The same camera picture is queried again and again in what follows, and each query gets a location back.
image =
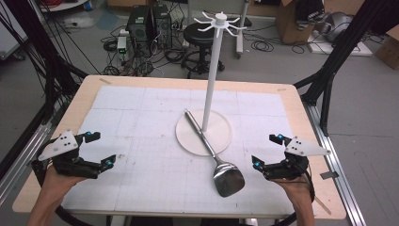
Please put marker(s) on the open cardboard box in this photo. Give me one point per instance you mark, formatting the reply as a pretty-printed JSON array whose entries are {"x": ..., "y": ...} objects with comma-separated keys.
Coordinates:
[{"x": 291, "y": 26}]

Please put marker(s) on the aluminium rail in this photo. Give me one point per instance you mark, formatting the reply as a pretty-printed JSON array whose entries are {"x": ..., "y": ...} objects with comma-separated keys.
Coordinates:
[
  {"x": 22, "y": 163},
  {"x": 338, "y": 175}
]

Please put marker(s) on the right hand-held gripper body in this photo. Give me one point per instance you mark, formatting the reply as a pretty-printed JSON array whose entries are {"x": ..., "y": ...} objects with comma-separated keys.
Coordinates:
[{"x": 302, "y": 147}]

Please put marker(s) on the metal spatula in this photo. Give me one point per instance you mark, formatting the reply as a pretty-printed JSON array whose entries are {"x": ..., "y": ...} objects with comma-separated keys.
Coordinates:
[{"x": 228, "y": 179}]

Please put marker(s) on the white stand pole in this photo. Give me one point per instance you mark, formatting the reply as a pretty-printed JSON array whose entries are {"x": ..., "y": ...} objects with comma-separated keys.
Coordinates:
[{"x": 242, "y": 28}]

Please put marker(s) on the white utensil rack with hooks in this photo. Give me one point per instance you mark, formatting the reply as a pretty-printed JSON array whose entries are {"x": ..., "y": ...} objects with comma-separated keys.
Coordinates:
[{"x": 213, "y": 78}]

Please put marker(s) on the grey rounded appliance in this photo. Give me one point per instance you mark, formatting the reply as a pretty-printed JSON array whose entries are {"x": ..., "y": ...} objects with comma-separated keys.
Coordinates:
[{"x": 338, "y": 26}]

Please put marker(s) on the small white green device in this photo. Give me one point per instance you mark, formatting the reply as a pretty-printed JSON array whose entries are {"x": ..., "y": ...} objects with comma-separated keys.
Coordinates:
[{"x": 121, "y": 44}]

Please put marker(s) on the black computer tower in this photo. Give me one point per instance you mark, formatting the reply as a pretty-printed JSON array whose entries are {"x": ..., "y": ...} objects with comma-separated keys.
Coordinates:
[
  {"x": 162, "y": 26},
  {"x": 139, "y": 29}
]

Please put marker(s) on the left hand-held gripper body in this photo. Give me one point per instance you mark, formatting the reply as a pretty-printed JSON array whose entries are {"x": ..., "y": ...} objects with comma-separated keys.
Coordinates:
[{"x": 58, "y": 145}]

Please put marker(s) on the white grid mat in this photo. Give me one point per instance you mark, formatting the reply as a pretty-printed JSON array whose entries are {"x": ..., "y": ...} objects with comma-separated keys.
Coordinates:
[{"x": 141, "y": 125}]

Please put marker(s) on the person's right hand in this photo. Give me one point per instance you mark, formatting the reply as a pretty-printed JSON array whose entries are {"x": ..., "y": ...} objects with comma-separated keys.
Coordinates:
[{"x": 298, "y": 190}]

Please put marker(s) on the closed cardboard box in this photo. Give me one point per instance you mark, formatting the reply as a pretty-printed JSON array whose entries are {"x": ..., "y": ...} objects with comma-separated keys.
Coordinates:
[{"x": 389, "y": 48}]

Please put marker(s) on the person's left hand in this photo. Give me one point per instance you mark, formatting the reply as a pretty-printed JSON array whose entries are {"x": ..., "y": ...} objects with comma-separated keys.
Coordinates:
[{"x": 56, "y": 188}]

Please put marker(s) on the grey tape strip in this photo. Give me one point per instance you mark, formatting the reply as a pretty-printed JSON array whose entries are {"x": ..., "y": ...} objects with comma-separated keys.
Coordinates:
[{"x": 329, "y": 175}]

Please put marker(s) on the white flat board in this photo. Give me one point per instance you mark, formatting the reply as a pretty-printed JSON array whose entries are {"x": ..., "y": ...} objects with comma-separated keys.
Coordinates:
[{"x": 345, "y": 50}]

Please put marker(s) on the black metal frame post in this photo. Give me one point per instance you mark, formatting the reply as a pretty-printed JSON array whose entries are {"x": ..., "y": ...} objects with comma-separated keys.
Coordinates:
[
  {"x": 47, "y": 56},
  {"x": 332, "y": 72}
]

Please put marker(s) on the black round stool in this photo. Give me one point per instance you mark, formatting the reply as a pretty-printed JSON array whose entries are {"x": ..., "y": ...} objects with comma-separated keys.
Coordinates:
[{"x": 196, "y": 36}]

